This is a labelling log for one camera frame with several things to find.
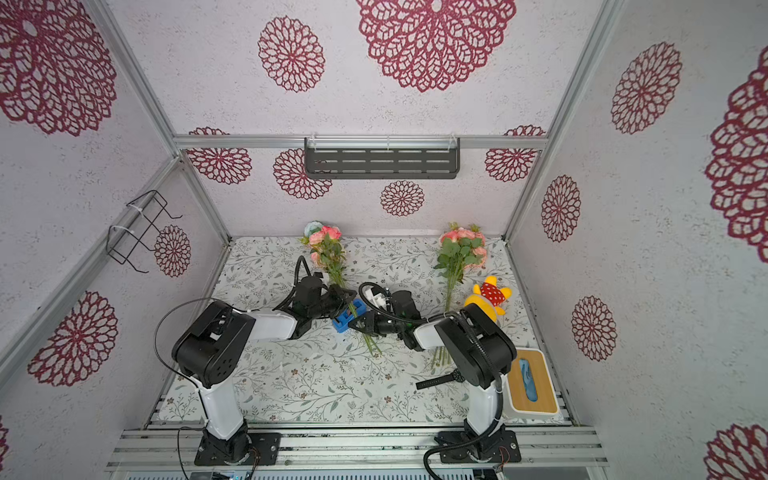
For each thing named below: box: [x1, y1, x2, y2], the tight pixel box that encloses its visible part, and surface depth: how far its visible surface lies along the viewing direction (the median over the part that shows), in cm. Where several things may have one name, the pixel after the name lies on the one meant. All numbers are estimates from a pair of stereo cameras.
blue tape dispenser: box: [332, 298, 366, 333], surface depth 95 cm
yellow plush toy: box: [464, 275, 512, 322], surface depth 99 cm
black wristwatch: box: [415, 368, 465, 390], surface depth 87 cm
